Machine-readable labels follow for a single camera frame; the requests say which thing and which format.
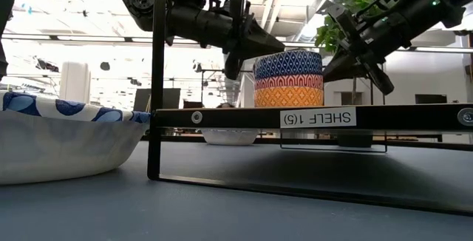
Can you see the black tripod stand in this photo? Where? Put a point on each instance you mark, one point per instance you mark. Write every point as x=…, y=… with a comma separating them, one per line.
x=197, y=67

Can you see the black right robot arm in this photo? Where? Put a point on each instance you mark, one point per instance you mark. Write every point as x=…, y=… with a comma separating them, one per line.
x=417, y=8

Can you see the orange-inside blue-outside ceramic bowl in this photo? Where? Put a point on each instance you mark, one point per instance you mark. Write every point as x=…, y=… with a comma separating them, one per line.
x=288, y=63

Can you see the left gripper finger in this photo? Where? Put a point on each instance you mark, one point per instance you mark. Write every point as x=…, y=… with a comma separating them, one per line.
x=266, y=39
x=233, y=65

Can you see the white pillar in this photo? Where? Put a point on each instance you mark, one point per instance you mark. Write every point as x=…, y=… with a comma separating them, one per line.
x=74, y=82

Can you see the blue white paper bowl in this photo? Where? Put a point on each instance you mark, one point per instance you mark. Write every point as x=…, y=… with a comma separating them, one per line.
x=55, y=148
x=229, y=137

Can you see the green leafy plant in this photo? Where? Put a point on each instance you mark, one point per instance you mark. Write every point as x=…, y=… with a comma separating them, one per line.
x=329, y=34

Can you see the dark monitor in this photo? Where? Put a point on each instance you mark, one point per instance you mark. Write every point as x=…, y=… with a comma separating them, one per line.
x=173, y=98

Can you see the black metal table frame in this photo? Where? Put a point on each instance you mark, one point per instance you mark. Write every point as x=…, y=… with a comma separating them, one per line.
x=414, y=145

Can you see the blue table mat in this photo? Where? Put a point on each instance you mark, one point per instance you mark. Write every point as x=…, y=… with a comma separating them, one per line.
x=111, y=211

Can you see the light-blue-inside orange-outside ceramic bowl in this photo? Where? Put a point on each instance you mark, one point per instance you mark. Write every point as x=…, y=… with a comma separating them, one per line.
x=288, y=97

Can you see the blue-striped-inside red-outside ceramic bowl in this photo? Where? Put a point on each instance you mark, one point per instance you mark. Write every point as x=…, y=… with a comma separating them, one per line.
x=288, y=83

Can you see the black ceiling fixture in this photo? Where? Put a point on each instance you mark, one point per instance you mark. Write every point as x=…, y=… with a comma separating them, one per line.
x=105, y=66

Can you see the white shelf label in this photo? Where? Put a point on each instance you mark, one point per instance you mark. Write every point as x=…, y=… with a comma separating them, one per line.
x=318, y=117

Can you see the wooden shelf with black frame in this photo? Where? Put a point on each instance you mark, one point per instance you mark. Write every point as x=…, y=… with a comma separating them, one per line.
x=221, y=117

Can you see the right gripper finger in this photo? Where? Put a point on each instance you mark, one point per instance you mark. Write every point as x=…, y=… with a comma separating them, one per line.
x=341, y=69
x=380, y=80

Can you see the person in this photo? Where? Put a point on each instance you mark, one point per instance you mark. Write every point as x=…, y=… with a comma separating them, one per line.
x=225, y=105

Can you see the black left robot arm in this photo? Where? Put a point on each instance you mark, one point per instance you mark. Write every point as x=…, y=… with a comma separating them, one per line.
x=199, y=23

